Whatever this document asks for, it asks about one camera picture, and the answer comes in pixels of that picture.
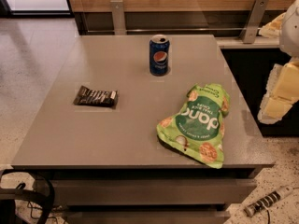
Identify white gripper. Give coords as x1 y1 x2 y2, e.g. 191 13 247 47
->
258 0 299 124

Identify dark chocolate RXBAR wrapper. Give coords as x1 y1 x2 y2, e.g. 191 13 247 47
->
73 86 118 107

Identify green Dang chips bag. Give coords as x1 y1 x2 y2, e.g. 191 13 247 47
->
156 83 230 169

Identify blue Pepsi soda can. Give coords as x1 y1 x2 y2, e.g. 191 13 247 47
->
149 35 170 76

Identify white power strip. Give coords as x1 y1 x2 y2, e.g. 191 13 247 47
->
244 186 293 217

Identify grey table with drawers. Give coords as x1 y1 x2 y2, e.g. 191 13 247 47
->
12 35 274 224

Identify black chair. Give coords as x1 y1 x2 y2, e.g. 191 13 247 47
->
0 172 55 224

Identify right metal railing bracket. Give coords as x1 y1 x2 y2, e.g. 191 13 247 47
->
240 0 269 44

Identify metal railing bracket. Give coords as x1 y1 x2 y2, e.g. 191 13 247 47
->
110 0 127 35
240 0 269 44

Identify left metal railing bracket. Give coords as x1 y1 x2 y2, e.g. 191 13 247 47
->
110 0 127 35

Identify horizontal metal rail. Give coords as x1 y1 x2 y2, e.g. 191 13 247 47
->
86 27 249 34

